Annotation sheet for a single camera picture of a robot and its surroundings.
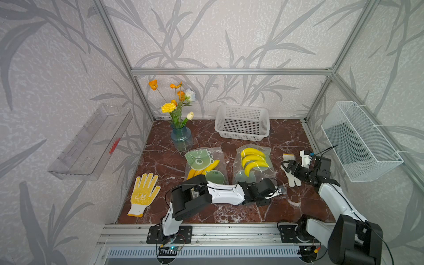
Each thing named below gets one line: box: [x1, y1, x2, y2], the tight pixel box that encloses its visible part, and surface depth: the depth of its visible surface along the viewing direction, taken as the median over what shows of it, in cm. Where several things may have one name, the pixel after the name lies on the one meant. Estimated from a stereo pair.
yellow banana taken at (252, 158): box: [241, 155, 268, 169], surface depth 98 cm
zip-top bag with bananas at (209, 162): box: [183, 146, 230, 185], surface depth 95 cm
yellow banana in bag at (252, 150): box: [240, 147, 267, 159], surface depth 98 cm
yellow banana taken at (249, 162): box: [241, 155, 269, 177], surface depth 97 cm
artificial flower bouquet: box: [148, 79, 196, 129], surface depth 93 cm
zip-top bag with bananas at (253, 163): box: [232, 144, 278, 185], surface depth 97 cm
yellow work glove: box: [127, 172, 161, 218], surface depth 87 cm
